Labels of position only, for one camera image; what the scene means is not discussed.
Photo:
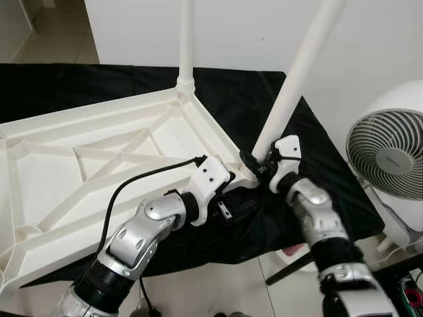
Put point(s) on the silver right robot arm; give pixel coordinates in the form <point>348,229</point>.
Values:
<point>324,224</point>

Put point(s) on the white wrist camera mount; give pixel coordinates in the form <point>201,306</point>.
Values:
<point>287,155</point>
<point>211,178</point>

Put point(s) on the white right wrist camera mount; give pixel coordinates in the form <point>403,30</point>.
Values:
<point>287,155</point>

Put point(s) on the white grey floor appliance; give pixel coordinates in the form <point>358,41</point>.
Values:
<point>403,224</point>

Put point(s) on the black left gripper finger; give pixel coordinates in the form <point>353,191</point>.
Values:
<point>241,183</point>

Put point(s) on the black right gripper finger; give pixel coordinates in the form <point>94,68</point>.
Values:
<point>250,160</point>

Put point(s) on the white plastic table top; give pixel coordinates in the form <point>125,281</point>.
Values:
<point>53,185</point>

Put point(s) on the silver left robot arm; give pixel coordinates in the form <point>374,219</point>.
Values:
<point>132,238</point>

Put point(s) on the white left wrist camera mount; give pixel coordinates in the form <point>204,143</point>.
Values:
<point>211,178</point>

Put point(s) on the black low shelf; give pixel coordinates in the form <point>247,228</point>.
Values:
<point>400,277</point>

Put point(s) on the grey pink hair dryer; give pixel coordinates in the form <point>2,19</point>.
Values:
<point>411,294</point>

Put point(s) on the black table cloth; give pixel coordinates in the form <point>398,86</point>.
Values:
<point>330,191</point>

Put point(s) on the black metal table leg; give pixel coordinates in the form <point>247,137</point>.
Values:
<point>291,269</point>

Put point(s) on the white round fan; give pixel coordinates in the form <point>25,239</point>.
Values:
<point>390,152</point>

